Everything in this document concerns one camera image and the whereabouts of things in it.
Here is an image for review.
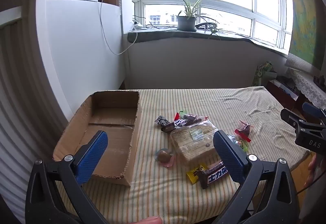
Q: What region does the small brown chocolate bar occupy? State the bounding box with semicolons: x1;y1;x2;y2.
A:
161;119;187;133

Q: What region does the cardboard box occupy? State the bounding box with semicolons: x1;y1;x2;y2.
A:
53;90;142;187

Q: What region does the black and white patterned candy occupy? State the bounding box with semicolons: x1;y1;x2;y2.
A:
155;115;171;126

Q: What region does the potted spider plant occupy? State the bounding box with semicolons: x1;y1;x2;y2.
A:
173;0;225;40

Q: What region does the white lace cloth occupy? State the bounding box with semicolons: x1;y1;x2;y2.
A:
288;68;326;110

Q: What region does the person's left hand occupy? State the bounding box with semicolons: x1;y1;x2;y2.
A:
134;216;163;224

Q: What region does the striped tablecloth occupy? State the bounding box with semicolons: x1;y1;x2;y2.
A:
55;86;312;224

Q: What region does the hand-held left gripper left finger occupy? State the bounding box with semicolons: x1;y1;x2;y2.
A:
25;130;110;224

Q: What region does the dark wooden side table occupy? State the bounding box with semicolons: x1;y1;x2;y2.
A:
265;75;314;118

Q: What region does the yellow candy packet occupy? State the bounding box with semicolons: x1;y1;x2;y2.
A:
186;164;207;184

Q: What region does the clear bread packet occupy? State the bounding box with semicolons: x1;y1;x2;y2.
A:
170;119;219;165

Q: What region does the dark candy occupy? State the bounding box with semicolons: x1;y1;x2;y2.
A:
234;120;254;142

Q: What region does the white cable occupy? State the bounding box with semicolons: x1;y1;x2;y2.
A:
100;0;139;55

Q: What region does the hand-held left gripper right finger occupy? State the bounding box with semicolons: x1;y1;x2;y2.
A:
211;130;300;224

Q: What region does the green patterned bag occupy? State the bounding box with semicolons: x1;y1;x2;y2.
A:
255;61;277;86

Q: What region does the white cabinet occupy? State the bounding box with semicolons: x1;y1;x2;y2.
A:
36;0;129;125

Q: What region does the dark curved object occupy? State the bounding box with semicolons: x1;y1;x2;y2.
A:
195;22;217;30

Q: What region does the white slatted panel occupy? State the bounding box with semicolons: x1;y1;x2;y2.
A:
0;7;67;214

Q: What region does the clear brownie packet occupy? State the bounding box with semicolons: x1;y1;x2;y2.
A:
180;113;209;125

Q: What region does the chocolate bar with blue lettering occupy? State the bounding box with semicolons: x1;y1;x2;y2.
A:
199;160;228;189

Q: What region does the person's right hand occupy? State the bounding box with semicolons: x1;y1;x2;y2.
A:
307;155;319;187

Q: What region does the wall map poster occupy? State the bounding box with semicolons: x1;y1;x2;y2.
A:
283;0;326;72

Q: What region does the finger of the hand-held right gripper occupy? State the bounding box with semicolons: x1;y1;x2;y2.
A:
280;108;326;138
303;102;326;125

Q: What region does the grey windowsill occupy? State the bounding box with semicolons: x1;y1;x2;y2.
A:
127;28;288;51

